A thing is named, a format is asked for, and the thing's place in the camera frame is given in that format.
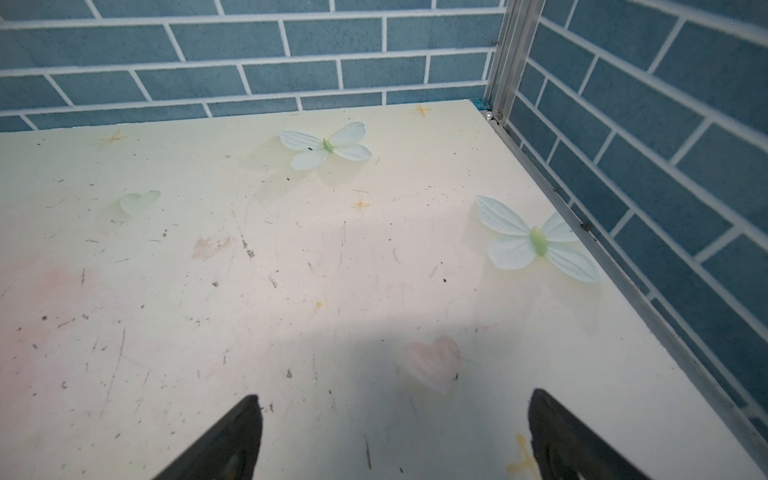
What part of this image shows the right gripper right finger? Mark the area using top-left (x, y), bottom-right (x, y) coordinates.
top-left (527, 388), bottom-right (649, 480)

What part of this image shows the right aluminium corner post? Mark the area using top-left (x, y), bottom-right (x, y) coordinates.
top-left (484, 0), bottom-right (545, 126)

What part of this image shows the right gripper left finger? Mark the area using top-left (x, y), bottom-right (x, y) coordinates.
top-left (155, 394), bottom-right (263, 480)

